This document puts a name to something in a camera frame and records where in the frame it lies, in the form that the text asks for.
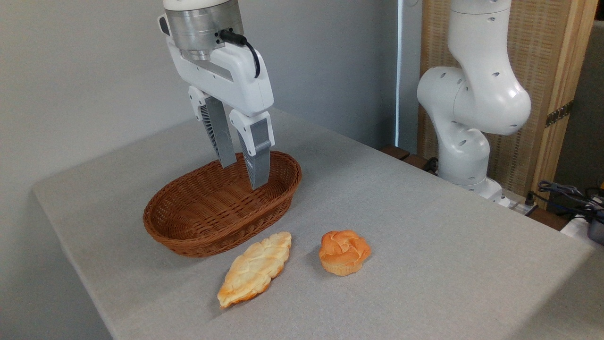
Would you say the long braided bread loaf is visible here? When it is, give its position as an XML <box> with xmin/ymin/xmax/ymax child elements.
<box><xmin>217</xmin><ymin>231</ymin><xmax>293</xmax><ymax>309</ymax></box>

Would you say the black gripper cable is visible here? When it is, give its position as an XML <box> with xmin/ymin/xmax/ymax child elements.
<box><xmin>218</xmin><ymin>29</ymin><xmax>261</xmax><ymax>79</ymax></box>

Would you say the black cable bundle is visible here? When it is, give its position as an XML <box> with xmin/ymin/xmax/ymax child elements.
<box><xmin>537</xmin><ymin>179</ymin><xmax>604</xmax><ymax>221</ymax></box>

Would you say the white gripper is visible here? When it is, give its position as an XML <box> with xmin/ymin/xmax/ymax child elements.
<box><xmin>158</xmin><ymin>14</ymin><xmax>276</xmax><ymax>190</ymax></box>

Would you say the round muffin-shaped bread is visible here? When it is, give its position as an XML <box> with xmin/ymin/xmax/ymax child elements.
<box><xmin>319</xmin><ymin>229</ymin><xmax>371</xmax><ymax>276</ymax></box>

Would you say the wooden rattan folding screen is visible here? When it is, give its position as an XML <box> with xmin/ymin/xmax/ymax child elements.
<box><xmin>420</xmin><ymin>0</ymin><xmax>600</xmax><ymax>209</ymax></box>

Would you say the metal screen hinge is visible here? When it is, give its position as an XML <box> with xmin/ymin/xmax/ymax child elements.
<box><xmin>545</xmin><ymin>100</ymin><xmax>574</xmax><ymax>128</ymax></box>

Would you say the silver cylindrical wrist flange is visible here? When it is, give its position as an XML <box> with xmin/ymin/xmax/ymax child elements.
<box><xmin>164</xmin><ymin>1</ymin><xmax>244</xmax><ymax>62</ymax></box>

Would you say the grey tablecloth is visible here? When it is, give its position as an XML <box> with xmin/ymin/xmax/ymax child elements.
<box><xmin>32</xmin><ymin>106</ymin><xmax>604</xmax><ymax>340</ymax></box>

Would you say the brown oval wicker basket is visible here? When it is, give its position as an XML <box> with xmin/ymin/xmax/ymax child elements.
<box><xmin>143</xmin><ymin>151</ymin><xmax>302</xmax><ymax>258</ymax></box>

